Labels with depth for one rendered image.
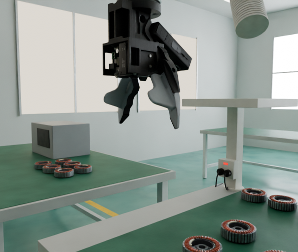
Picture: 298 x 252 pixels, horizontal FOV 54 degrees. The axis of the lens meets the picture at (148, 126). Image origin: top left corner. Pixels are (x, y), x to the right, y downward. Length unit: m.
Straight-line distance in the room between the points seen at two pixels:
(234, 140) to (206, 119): 5.74
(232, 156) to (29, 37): 3.81
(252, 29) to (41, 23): 3.71
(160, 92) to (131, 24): 0.11
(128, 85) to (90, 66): 4.60
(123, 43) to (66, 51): 4.50
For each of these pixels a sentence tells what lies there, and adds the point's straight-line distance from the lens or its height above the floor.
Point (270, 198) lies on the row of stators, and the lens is 1.36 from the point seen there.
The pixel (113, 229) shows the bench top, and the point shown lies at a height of 0.75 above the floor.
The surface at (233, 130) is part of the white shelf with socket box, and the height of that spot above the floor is 1.05.
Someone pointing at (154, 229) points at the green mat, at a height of 0.75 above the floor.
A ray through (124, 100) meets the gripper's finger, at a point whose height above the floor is 1.20.
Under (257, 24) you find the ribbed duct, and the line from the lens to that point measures 1.63.
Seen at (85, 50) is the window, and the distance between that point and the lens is 5.12.
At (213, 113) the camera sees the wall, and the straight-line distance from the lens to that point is 7.45.
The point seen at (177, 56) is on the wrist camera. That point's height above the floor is 1.28.
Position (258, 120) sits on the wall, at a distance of 7.94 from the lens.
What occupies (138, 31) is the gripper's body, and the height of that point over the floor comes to 1.31.
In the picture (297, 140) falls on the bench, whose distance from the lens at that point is 3.78.
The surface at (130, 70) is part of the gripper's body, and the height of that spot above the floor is 1.24.
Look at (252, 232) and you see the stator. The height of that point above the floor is 0.78.
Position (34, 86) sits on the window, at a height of 1.40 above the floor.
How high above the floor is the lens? 1.20
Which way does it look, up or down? 5 degrees down
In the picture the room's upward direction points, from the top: straight up
